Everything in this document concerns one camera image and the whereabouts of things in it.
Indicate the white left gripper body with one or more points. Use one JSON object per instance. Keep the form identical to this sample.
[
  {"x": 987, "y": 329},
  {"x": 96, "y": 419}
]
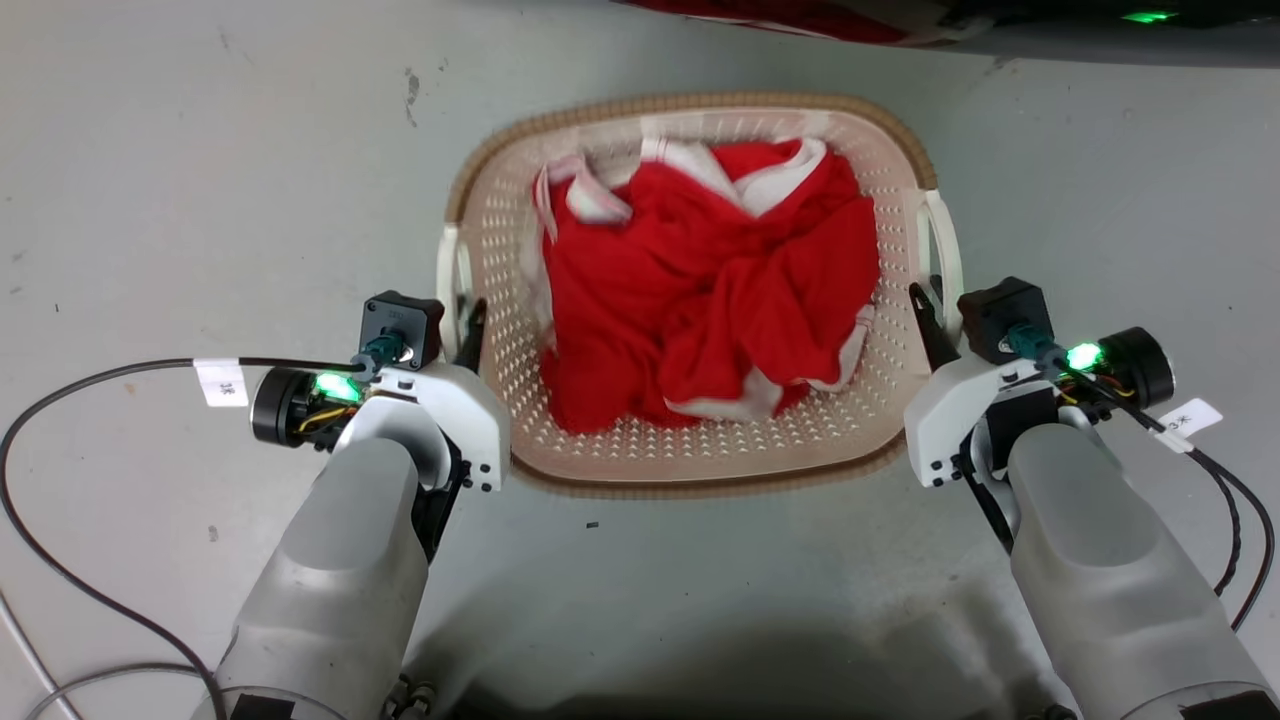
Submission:
[{"x": 470, "y": 410}]

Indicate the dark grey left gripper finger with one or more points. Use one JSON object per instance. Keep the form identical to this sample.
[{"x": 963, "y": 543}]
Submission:
[{"x": 475, "y": 340}]

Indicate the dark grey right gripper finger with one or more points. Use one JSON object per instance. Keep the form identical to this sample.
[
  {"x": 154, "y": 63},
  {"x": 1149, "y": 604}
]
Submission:
[{"x": 933, "y": 335}]

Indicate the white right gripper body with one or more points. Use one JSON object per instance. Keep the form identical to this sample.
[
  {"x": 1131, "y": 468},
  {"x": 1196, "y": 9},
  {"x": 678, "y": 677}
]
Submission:
[{"x": 945, "y": 410}]

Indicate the beige perforated plastic laundry basket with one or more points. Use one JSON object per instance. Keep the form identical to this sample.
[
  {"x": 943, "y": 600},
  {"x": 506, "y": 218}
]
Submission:
[{"x": 700, "y": 455}]

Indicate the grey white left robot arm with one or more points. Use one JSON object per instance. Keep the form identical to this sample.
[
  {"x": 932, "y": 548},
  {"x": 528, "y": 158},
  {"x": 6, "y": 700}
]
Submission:
[{"x": 340, "y": 570}]

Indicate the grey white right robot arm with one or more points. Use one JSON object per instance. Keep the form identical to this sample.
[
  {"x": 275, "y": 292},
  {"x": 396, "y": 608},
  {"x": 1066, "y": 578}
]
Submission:
[{"x": 1110, "y": 570}]

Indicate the red garment with white trim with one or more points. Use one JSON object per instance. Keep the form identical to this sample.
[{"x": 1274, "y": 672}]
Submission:
[{"x": 700, "y": 300}]

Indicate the red cloth object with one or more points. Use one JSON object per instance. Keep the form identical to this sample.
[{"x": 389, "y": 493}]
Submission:
[{"x": 790, "y": 15}]

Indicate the dark device with green light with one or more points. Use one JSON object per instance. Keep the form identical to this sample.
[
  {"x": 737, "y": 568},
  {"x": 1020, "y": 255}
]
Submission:
[{"x": 1120, "y": 25}]

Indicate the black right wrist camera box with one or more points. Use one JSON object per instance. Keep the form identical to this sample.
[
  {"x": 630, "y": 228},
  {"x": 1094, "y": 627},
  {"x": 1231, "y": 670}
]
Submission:
[{"x": 1000, "y": 310}]

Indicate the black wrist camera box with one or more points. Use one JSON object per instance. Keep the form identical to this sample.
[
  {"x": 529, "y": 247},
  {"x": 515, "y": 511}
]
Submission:
[
  {"x": 1000, "y": 310},
  {"x": 405, "y": 320}
]

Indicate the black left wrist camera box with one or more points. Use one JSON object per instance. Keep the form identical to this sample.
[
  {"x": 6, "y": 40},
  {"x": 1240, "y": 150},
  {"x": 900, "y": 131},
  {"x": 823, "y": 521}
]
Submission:
[{"x": 405, "y": 320}]

